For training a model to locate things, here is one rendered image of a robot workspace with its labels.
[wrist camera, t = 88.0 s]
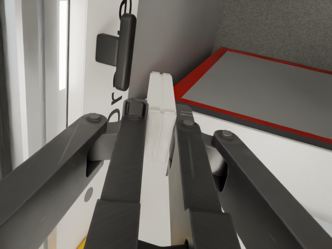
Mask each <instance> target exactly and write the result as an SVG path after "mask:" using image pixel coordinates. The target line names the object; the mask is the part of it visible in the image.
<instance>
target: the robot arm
mask: <svg viewBox="0 0 332 249"><path fill-rule="evenodd" d="M104 160H110V163H109V166H108V170H107V174H106V178H105V182H104V185H103V189H102V193H101V197H100V199H97V202H96V205H95V209H94V212H93V216H92V220H91V223H90V227H89V230H88V234H87V238H86V241H85V245H84V248H83V249H241V246H240V243H239V239H238V236H239V238H240V239H241V241H242V243H243V245H244V246H245V248H246V249H332V237H331V236H330V235H329V234H328V233H327V232H326V231H325V230H324V228H323V227H322V226H321V225H320V224H319V223H318V222H317V221H316V220H315V219H314V218H313V217H312V215H311V214H310V213H309V212H308V211H307V210H306V209H305V208H304V207H303V206H302V205H301V204H300V203H299V201H298V200H297V199H296V198H295V197H294V196H293V195H292V194H291V193H290V192H289V191H288V190H287V189H286V187H285V186H284V185H283V184H282V183H281V182H280V181H279V180H278V179H277V178H276V177H275V176H274V174H273V173H272V172H271V171H270V170H269V169H268V168H267V167H266V166H265V165H264V164H263V163H262V162H261V160H260V159H259V158H258V157H257V156H256V155H255V154H254V153H253V152H252V151H251V150H250V149H249V147H248V146H247V145H246V144H245V143H244V142H243V141H242V140H241V139H240V138H239V137H238V136H237V135H236V134H234V133H232V132H231V131H229V130H228V131H227V130H216V131H215V132H214V134H213V136H212V135H208V134H205V133H203V132H201V128H200V126H199V124H197V123H196V122H195V121H194V117H193V113H192V109H191V108H190V107H189V106H188V105H181V104H176V103H175V99H174V91H173V83H172V76H171V75H170V74H167V73H163V74H160V72H154V71H152V73H150V80H149V87H148V94H147V100H142V99H135V98H131V99H126V100H125V101H124V102H123V112H122V118H121V120H120V121H117V122H107V118H106V117H105V116H104V115H101V114H97V113H89V114H84V115H82V116H81V117H79V118H78V119H77V120H76V121H74V122H73V123H72V124H71V125H69V126H68V127H67V128H66V129H64V130H63V131H62V132H61V133H59V134H58V135H57V136H56V137H54V138H53V139H52V140H51V141H49V142H48V143H47V144H45V145H44V146H43V147H42V148H40V149H39V150H38V151H37V152H35V153H34V154H33V155H32V156H30V157H29V158H28V159H27V160H25V161H24V162H23V163H22V164H21V165H19V166H18V167H17V168H16V169H14V170H13V171H12V172H11V173H9V174H8V175H7V176H5V177H4V178H3V179H2V180H0V249H39V248H40V246H41V245H42V244H43V243H44V241H45V240H46V239H47V237H48V236H49V235H50V233H51V232H52V231H53V230H54V228H55V227H56V226H57V224H58V223H59V222H60V220H61V219H62V218H63V217H64V215H65V214H66V213H67V211H68V210H69V209H70V208H71V206H72V205H73V204H74V202H75V201H76V200H77V198H78V197H79V196H80V195H81V193H82V192H83V191H84V189H85V188H86V187H87V186H88V184H89V183H90V182H91V180H92V179H93V178H94V177H95V176H96V174H97V173H98V172H99V170H100V169H101V168H102V167H103V164H104ZM152 160H156V162H158V163H166V162H168V165H167V170H166V176H168V188H169V214H170V240H171V246H167V247H161V246H157V245H154V244H151V243H148V242H145V241H141V240H139V239H138V234H139V221H140V209H141V203H140V196H141V184H142V172H143V161H149V162H151V161H152ZM222 209H223V211H224V212H222ZM237 235H238V236H237Z"/></svg>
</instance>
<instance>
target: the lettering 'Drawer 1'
mask: <svg viewBox="0 0 332 249"><path fill-rule="evenodd" d="M129 2H130V8H129V13H130V14H131V8H132V0H129ZM124 4H125V6H124V13H126V6H127V0H123V1H122V2H121V5H120V10H119V18H120V20H121V16H122V15H121V11H122V6H123V5H124ZM115 76H116V72H115V74H114V78H113V87H115ZM121 99H122V96H120V97H119V98H117V99H114V92H113V93H112V103H111V105H113V104H115V103H116V102H118V101H119V100H121ZM114 113H118V121H119V120H120V111H119V109H115V110H113V111H112V112H111V113H110V115H109V117H108V119H107V122H109V120H110V118H111V116H112V115H113V114H114Z"/></svg>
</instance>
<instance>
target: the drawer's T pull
mask: <svg viewBox="0 0 332 249"><path fill-rule="evenodd" d="M136 22H137V19H136V16H135V15H133V14H130V13H124V14H123V15H122V16H121V22H120V33H119V37H117V36H113V35H109V34H104V33H102V34H98V35H97V39H96V56H95V60H96V61H97V62H99V63H103V64H106V65H110V66H114V67H116V76H115V88H116V89H117V90H120V91H127V90H128V88H129V83H130V74H131V66H132V57H133V48H134V39H135V30H136Z"/></svg>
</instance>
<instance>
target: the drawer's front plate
mask: <svg viewBox="0 0 332 249"><path fill-rule="evenodd" d="M122 1H123V0H70V43H69V93H68V126H69V125H71V124H72V123H73V122H74V121H76V120H77V119H78V118H79V117H81V116H82V115H84V114H89V113H97V114H101V115H104V116H105V117H106V118H107V119H108V117H109V115H110V113H111V112H112V111H113V110H115V109H119V111H120V120H121V118H122V112H123V102H124V101H125V100H126V99H127V98H128V90H127V91H120V90H117V89H116V88H115V87H113V78H114V74H115V71H116V67H114V66H110V65H106V64H103V63H99V62H97V61H96V60H95V56H96V39H97V35H98V34H102V33H104V34H109V35H113V36H117V37H119V35H118V31H120V22H121V21H120V18H119V10H120V5H121V2H122ZM138 1H139V0H132V8H131V14H133V15H135V16H136V18H137V10H138ZM113 92H114V99H117V98H119V97H120V96H122V99H121V100H119V101H118V102H116V103H115V104H113V105H111V103H112V93H113ZM117 121H118V113H114V114H113V115H112V116H111V118H110V120H109V122H117Z"/></svg>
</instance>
